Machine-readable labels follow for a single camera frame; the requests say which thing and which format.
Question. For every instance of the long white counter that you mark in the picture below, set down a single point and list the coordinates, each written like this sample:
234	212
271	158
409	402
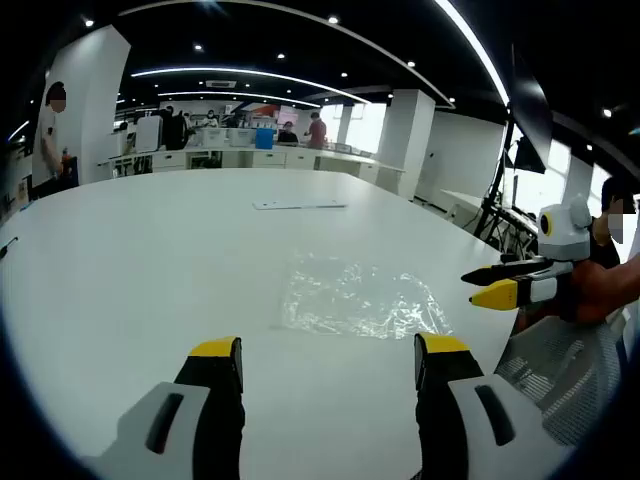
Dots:
270	159

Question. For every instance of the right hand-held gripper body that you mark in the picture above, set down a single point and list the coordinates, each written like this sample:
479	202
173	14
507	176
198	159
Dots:
567	235

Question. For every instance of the blue box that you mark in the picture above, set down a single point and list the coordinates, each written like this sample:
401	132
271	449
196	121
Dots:
265	138

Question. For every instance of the white storage box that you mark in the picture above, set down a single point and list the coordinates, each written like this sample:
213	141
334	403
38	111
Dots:
215	137
240	137

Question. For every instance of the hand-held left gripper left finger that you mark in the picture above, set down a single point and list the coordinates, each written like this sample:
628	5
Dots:
210	400

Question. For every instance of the black studio softbox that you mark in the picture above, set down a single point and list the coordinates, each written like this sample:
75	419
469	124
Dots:
530	110

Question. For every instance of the black light stand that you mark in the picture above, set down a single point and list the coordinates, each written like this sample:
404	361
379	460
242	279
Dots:
497	200

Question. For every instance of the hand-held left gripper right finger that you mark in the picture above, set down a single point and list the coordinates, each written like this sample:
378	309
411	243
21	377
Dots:
445	410

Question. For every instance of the person's right hand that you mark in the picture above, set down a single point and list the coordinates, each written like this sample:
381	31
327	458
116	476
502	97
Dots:
590	292

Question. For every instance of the clear plastic food packaging bag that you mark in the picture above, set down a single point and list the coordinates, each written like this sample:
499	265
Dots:
350	300

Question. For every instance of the white desk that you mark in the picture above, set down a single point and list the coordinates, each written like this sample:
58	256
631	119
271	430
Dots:
462	199

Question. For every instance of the white rectangular box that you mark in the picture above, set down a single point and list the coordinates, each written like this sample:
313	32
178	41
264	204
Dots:
148	134

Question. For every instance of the grey mesh office chair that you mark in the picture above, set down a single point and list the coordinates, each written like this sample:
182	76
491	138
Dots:
565	380

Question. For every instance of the flat white strip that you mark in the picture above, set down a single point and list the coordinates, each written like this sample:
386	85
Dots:
300	204

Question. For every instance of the person's upper body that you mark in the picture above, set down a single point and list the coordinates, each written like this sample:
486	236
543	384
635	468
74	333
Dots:
602	250

